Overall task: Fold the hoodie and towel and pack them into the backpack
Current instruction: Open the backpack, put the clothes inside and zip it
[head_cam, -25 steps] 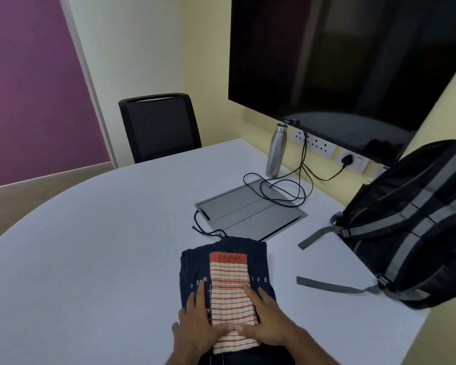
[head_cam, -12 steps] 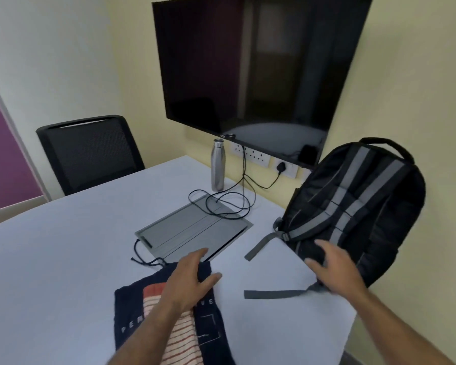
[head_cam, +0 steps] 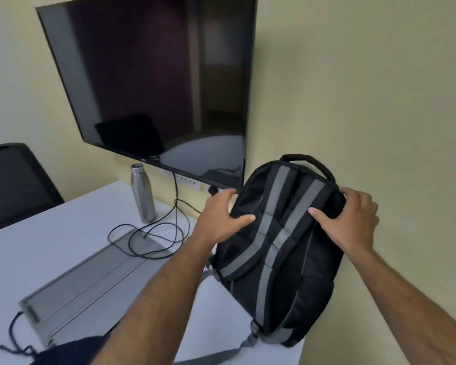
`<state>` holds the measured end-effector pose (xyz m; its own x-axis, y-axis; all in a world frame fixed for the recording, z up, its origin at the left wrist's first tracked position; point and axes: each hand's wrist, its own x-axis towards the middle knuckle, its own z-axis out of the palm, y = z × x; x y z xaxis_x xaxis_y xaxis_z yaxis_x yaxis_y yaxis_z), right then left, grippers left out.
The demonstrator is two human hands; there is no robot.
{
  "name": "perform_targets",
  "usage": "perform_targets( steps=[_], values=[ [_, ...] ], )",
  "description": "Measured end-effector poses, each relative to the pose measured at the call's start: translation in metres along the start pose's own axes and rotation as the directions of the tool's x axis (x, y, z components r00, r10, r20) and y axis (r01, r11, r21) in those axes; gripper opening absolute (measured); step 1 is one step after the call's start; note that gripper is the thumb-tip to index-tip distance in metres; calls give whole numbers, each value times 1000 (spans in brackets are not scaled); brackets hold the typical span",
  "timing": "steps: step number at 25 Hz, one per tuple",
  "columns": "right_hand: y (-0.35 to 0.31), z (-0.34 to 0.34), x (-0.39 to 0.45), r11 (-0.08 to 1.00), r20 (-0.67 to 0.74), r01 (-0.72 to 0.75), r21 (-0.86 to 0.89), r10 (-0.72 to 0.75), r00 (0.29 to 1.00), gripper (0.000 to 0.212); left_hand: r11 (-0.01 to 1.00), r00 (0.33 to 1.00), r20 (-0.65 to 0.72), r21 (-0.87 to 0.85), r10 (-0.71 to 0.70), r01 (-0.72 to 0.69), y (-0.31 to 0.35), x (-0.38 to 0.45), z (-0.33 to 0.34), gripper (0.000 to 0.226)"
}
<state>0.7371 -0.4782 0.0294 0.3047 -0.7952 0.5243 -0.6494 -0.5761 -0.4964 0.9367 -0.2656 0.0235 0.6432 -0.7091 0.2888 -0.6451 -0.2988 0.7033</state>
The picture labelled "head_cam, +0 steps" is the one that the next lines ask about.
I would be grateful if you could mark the person's left forearm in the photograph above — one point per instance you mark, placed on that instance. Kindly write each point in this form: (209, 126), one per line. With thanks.
(156, 300)

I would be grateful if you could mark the person's right forearm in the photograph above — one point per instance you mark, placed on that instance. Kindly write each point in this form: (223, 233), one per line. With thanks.
(414, 307)

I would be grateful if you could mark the steel water bottle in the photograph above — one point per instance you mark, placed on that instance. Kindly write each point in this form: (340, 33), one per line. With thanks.
(143, 197)

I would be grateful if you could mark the person's right hand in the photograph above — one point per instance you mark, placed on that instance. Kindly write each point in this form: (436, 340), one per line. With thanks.
(355, 228)

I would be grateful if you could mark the black television screen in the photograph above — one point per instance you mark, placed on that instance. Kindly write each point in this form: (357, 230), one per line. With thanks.
(144, 64)

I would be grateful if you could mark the white wall socket strip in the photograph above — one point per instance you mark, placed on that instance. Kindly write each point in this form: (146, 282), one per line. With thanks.
(188, 181)

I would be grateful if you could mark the black mesh back chair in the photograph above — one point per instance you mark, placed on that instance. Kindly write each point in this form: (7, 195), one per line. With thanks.
(15, 186)

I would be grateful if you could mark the navy blue hoodie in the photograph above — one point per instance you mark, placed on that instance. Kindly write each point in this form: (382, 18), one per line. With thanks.
(72, 353)

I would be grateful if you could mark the black grey backpack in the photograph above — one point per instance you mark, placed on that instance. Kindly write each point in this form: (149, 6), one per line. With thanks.
(289, 262)

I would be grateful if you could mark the person's left hand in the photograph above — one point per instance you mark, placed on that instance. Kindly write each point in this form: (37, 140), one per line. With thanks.
(216, 220)

